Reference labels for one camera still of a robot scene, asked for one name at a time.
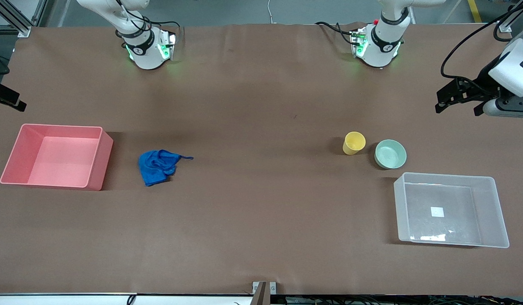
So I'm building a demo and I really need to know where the black left base cable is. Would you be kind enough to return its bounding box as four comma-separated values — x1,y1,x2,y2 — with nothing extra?
315,21,358,45

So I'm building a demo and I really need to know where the pale green bowl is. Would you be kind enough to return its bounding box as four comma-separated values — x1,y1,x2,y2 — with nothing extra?
374,139,407,169

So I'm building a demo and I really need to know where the pink plastic bin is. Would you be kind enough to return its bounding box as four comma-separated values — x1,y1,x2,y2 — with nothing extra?
0,124,114,191

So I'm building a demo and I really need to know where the brown table cover sheet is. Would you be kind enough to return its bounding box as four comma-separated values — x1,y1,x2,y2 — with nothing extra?
0,23,523,296

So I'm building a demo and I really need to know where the clear plastic box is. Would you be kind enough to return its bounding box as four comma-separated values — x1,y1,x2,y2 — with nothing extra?
393,172,510,249

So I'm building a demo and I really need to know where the yellow plastic cup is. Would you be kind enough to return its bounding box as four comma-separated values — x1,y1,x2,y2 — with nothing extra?
343,131,366,156

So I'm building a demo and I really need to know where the blue cloth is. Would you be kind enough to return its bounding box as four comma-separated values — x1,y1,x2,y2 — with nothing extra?
138,149,194,187

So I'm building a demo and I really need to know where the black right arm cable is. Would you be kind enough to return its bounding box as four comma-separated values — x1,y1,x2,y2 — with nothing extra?
114,0,182,43

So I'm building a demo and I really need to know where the white table edge rail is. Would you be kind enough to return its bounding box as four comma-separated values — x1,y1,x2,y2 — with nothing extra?
0,293,253,305

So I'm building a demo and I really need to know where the metal table edge bracket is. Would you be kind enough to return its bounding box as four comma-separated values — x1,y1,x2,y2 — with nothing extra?
252,281,277,305

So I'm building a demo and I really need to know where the aluminium frame profile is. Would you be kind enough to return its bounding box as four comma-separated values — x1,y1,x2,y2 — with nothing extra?
0,0,32,38
498,0,523,33

